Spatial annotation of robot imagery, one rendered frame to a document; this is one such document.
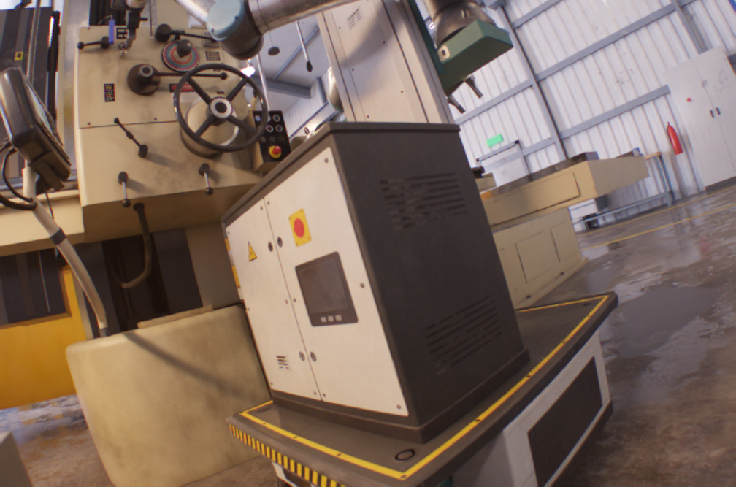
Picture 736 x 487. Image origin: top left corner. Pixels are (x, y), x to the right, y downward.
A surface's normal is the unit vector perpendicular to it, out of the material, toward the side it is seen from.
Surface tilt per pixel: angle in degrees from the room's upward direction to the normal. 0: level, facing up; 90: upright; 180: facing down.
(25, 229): 90
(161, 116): 90
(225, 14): 90
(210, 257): 90
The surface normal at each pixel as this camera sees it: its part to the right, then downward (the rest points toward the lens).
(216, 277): 0.60, -0.28
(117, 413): 0.04, -0.14
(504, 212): -0.75, 0.14
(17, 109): 0.39, -0.23
